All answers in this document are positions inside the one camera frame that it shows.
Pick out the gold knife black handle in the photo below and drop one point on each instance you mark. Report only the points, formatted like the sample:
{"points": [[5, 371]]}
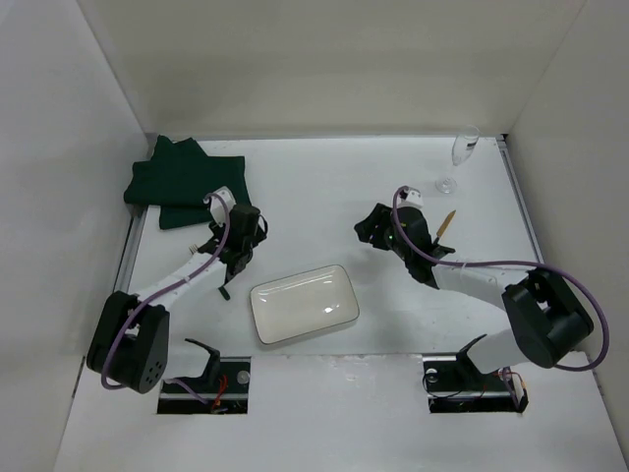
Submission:
{"points": [[443, 226]]}

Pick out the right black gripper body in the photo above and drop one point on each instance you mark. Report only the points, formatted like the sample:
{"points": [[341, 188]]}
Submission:
{"points": [[375, 229]]}

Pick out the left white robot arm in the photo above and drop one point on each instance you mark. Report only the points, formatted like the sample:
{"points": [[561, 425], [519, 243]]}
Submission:
{"points": [[130, 346]]}

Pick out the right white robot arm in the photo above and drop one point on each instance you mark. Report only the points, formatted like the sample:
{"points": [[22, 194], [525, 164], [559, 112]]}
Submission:
{"points": [[546, 320]]}

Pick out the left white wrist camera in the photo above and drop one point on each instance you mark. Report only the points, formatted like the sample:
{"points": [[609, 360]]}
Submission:
{"points": [[219, 203]]}

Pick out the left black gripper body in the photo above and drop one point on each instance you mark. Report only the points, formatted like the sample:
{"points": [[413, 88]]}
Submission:
{"points": [[235, 265]]}

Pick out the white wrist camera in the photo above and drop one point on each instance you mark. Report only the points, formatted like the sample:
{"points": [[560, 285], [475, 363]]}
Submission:
{"points": [[410, 197], [219, 203]]}

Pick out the left aluminium table rail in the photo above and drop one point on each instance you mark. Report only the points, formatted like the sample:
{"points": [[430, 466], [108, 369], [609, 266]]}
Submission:
{"points": [[130, 250]]}

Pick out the gold fork dark handle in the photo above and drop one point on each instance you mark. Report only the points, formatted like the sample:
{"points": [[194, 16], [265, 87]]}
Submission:
{"points": [[224, 293]]}

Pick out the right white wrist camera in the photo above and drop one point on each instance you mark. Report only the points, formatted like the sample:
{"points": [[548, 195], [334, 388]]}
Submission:
{"points": [[410, 197]]}

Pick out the white rectangular plate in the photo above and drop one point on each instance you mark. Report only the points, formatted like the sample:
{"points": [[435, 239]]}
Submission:
{"points": [[303, 303]]}

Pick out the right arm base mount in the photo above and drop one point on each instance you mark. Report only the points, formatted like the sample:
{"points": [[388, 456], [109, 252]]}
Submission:
{"points": [[453, 387]]}

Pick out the clear champagne flute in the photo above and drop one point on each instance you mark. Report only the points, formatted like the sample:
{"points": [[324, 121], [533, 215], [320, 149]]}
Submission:
{"points": [[462, 149]]}

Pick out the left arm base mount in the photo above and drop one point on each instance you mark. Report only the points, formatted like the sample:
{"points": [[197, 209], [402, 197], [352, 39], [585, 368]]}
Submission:
{"points": [[201, 381]]}

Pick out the dark green cloth placemat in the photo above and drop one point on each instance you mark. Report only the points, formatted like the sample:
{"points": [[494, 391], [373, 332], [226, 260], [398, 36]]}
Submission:
{"points": [[178, 176]]}

